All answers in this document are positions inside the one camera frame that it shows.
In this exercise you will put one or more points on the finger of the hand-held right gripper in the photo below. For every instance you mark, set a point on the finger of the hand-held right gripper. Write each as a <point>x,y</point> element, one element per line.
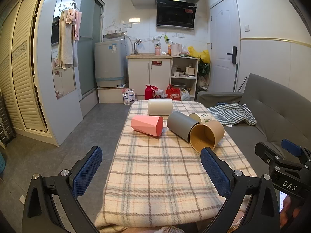
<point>292,148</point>
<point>267,153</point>

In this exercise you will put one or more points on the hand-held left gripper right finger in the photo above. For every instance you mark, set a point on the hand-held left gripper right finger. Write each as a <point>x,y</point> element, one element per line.
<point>215,174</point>

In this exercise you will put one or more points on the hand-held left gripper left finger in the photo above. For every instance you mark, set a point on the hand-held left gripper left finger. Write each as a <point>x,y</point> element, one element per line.
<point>87,172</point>

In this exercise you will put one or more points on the brown paper cup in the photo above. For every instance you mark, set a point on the brown paper cup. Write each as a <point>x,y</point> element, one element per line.
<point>216,130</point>

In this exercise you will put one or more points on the white printed paper cup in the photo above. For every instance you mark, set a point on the white printed paper cup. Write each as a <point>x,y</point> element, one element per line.
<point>203,118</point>

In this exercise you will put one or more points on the grey cup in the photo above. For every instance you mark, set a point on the grey cup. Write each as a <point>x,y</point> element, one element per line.
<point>179,124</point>

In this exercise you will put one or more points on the pink faceted cup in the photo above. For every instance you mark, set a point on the pink faceted cup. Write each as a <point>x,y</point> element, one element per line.
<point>145,125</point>

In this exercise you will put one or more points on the cream white cup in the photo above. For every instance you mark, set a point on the cream white cup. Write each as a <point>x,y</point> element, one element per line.
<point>159,106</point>

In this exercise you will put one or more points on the person's right hand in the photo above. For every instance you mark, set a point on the person's right hand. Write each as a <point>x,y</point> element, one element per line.
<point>288,211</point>

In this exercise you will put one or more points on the grey sofa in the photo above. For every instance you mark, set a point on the grey sofa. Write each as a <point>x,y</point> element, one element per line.
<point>267,106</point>

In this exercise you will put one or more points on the blue checked cloth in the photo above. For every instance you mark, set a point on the blue checked cloth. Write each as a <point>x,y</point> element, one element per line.
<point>233,115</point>

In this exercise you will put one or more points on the beige plaid blanket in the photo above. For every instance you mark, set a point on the beige plaid blanket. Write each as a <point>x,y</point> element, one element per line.
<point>155,172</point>

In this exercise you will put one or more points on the white washing machine platform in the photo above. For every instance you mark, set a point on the white washing machine platform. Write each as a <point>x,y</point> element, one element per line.
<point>110,94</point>

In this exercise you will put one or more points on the white plastic bag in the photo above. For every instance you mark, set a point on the white plastic bag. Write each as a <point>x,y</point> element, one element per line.
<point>185,95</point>

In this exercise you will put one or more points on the blue white package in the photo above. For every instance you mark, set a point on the blue white package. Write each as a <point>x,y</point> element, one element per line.
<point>128,97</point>

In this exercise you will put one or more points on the teal basket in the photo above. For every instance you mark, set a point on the teal basket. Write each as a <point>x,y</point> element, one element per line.
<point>2,161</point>

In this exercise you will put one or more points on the red shopping bag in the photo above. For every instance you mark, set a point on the red shopping bag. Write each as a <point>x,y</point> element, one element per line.
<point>173,94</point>

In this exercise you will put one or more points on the black folding crate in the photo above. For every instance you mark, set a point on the black folding crate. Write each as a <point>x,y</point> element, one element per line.
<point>6,126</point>

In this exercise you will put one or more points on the red thermos jug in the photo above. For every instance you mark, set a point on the red thermos jug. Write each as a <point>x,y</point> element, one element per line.
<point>148,93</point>

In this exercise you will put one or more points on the white open shelf unit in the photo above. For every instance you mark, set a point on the white open shelf unit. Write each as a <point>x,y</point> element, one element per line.
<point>183,77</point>

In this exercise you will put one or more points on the green plant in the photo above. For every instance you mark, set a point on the green plant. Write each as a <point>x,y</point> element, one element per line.
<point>204,70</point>

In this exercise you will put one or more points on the white sink cabinet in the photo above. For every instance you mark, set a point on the white sink cabinet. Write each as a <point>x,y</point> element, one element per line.
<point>139,77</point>

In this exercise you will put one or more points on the grey washing machine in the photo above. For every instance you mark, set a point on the grey washing machine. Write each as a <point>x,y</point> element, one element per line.
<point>109,63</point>

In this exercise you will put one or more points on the cream louvered wardrobe doors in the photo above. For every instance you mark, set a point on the cream louvered wardrobe doors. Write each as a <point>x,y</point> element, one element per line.
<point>21,77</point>

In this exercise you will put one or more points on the yellow plastic bag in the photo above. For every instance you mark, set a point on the yellow plastic bag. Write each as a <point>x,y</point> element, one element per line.
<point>204,54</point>

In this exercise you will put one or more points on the frosted glass shower door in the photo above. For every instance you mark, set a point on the frosted glass shower door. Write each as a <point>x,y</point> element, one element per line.
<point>88,53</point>

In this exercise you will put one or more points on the white door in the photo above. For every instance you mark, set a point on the white door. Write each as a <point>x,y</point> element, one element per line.
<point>222,34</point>

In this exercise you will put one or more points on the beige hanging towel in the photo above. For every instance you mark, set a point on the beige hanging towel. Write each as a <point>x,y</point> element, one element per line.
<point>65,45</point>

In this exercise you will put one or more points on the white kettle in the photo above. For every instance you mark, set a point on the white kettle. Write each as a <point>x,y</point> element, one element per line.
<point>175,49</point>

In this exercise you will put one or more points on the orange bottle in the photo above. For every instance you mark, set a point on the orange bottle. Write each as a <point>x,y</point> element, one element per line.
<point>169,50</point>

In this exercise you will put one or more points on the pink bottle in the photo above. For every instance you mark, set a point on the pink bottle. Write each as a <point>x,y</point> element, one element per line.
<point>158,50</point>

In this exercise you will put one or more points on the metal faucet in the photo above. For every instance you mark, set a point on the metal faucet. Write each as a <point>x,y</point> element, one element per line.
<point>136,44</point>

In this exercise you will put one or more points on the pink hanging towel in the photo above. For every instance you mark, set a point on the pink hanging towel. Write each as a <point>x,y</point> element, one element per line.
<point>77,24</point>

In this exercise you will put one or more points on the black range hood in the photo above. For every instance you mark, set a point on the black range hood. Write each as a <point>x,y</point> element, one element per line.
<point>175,14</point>

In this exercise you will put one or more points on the wall mirror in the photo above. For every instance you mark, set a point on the wall mirror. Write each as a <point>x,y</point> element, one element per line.
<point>66,83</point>

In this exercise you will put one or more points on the white light switch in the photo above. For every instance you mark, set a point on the white light switch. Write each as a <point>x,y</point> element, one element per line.
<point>246,28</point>

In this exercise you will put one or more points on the white wall sockets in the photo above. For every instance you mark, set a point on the white wall sockets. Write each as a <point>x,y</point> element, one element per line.
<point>178,35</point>

